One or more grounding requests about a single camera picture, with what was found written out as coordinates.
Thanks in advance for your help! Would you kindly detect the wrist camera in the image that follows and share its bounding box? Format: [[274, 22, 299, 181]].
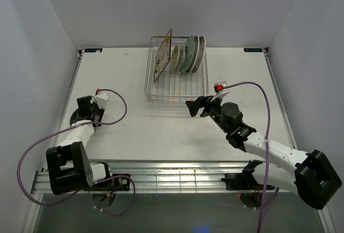
[[211, 81, 230, 102], [94, 89, 110, 110]]

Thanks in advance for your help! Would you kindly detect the light blue scalloped plate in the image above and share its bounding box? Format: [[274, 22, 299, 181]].
[[175, 45, 185, 72]]

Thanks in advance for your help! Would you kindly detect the white plate teal rim front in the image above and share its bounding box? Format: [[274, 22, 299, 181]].
[[191, 37, 199, 73]]

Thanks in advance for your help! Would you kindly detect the dark label sticker right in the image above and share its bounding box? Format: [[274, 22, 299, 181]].
[[243, 47, 263, 53]]

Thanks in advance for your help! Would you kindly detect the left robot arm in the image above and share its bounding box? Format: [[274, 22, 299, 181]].
[[46, 93, 114, 195]]

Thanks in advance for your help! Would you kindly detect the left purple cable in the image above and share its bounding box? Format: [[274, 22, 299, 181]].
[[16, 88, 137, 216]]

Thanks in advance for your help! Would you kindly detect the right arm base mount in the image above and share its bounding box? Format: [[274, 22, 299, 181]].
[[221, 173, 263, 190]]

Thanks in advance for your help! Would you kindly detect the mint green flower plate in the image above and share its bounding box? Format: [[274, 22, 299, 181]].
[[180, 36, 196, 73]]

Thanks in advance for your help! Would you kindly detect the dark label sticker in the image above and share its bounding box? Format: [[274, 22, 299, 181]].
[[243, 47, 263, 53], [84, 48, 103, 53]]

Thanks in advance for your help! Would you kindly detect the dark teal saucer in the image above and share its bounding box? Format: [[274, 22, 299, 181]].
[[69, 109, 80, 126]]

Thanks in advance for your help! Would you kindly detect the cream plate with flowers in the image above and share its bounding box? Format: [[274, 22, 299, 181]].
[[169, 44, 180, 72]]

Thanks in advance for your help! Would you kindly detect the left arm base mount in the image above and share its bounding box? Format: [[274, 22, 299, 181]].
[[89, 174, 131, 192]]

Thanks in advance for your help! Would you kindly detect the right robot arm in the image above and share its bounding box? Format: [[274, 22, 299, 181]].
[[186, 96, 342, 210]]

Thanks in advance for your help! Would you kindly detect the metal wire dish rack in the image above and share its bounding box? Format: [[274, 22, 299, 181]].
[[145, 36, 209, 105]]

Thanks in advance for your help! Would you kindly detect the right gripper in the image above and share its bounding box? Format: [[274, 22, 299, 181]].
[[185, 93, 230, 133]]

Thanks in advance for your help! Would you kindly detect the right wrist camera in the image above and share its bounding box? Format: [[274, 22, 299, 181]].
[[211, 81, 230, 102]]

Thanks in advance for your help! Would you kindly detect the square floral plate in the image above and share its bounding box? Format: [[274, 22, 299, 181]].
[[154, 29, 172, 83]]

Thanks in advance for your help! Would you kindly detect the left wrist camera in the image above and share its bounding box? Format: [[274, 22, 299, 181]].
[[94, 89, 110, 110]]

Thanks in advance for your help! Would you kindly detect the white plate teal rim back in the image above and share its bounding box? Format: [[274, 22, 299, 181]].
[[195, 36, 206, 71]]

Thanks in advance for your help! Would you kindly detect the white plate teal rim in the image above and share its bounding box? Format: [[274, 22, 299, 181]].
[[191, 37, 199, 73], [195, 36, 206, 71]]

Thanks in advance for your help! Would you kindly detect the dark label sticker left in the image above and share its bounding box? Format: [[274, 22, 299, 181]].
[[84, 48, 103, 53]]

